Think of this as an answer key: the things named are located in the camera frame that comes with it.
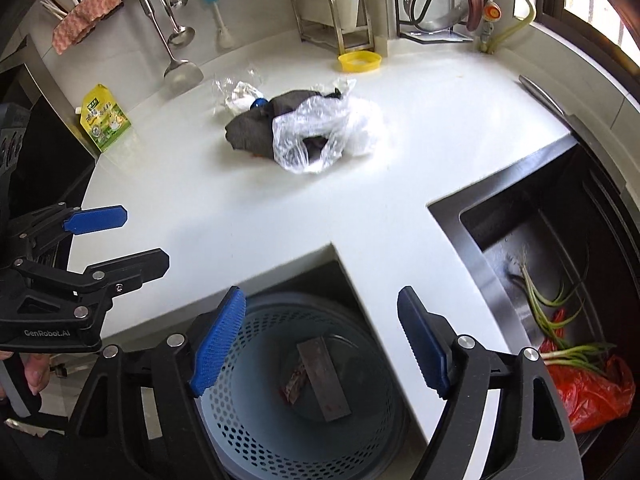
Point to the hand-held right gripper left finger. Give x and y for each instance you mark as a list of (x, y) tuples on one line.
[(220, 340)]

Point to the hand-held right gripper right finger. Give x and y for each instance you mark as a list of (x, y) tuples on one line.
[(425, 345)]

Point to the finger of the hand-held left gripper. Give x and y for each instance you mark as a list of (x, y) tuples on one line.
[(135, 262), (97, 220)]

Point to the grey-blue perforated wastebasket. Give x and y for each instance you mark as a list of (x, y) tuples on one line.
[(260, 410)]

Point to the clear plastic cup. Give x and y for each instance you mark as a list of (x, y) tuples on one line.
[(222, 90)]

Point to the dark grey cloth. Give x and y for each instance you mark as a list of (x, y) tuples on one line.
[(255, 125)]

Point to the clear plastic bag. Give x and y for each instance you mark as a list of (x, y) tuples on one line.
[(320, 120)]

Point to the person's left hand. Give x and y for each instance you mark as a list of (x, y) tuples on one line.
[(36, 375)]

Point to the crumpled snack wrapper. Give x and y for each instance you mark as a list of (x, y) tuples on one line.
[(294, 381)]

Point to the green yellow refill pouch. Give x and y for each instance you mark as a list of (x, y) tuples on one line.
[(105, 120)]

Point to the green onions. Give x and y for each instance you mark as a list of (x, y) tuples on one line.
[(545, 305)]

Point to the dark kitchen sink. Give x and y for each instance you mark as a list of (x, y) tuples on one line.
[(500, 230)]

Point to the pink sponge cloth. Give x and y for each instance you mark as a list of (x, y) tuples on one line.
[(85, 15)]

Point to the red plastic bag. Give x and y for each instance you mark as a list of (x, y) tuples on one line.
[(590, 390)]

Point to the large steel ladle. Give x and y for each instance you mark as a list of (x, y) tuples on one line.
[(180, 70)]

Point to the small steel ladle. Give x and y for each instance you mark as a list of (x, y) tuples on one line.
[(181, 35)]

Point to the steel kitchen knife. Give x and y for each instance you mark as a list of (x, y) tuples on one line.
[(542, 95)]

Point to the steel cutting board rack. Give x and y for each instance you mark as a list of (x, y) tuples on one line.
[(300, 15)]

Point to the yellow plastic lid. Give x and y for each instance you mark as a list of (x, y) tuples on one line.
[(345, 62)]

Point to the black dish rack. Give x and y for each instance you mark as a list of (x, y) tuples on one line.
[(397, 10)]

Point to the gas valve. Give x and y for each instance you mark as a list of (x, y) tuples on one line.
[(492, 11)]

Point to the window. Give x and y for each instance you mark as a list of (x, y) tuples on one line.
[(600, 5)]

